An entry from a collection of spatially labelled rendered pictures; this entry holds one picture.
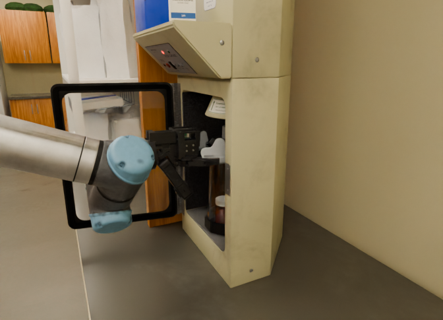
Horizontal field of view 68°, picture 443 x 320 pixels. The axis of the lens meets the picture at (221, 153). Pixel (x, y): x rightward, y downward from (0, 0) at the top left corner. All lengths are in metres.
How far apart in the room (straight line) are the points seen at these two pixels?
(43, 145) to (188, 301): 0.45
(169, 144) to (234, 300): 0.37
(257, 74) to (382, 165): 0.44
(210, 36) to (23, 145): 0.35
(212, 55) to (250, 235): 0.40
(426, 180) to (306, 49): 0.54
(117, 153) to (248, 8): 0.36
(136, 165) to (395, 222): 0.68
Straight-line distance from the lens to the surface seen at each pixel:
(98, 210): 0.65
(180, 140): 0.73
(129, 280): 0.87
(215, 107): 0.78
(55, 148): 0.54
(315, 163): 1.13
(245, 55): 0.66
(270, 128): 0.71
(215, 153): 0.76
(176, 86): 0.94
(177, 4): 0.71
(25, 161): 0.55
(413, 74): 0.89
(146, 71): 0.97
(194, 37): 0.62
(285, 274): 0.88
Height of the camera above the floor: 1.44
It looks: 15 degrees down
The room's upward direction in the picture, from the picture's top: straight up
